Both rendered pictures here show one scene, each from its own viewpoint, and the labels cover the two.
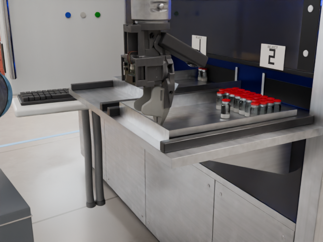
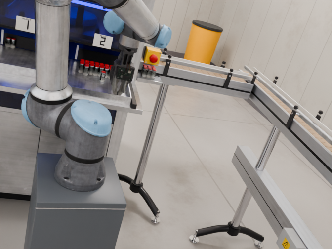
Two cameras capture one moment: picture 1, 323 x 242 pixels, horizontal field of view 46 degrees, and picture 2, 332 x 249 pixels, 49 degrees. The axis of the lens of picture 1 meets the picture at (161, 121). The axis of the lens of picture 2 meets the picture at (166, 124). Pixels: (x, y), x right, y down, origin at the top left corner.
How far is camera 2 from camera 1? 135 cm
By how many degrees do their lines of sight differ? 73
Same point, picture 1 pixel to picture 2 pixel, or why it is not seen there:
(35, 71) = not seen: outside the picture
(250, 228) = not seen: hidden behind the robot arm
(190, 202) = (8, 140)
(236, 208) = not seen: hidden behind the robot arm
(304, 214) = (119, 118)
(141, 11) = (136, 44)
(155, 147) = (126, 107)
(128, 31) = (130, 54)
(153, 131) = (113, 100)
